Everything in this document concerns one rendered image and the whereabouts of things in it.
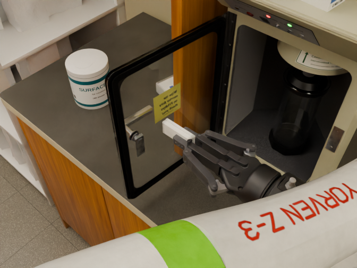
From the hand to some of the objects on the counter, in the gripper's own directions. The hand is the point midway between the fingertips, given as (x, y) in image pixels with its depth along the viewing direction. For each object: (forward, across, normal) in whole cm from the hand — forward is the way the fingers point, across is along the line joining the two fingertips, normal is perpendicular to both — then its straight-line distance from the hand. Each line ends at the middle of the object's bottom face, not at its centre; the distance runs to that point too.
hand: (178, 133), depth 73 cm
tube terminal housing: (-7, -39, +34) cm, 52 cm away
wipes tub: (+53, -17, +34) cm, 65 cm away
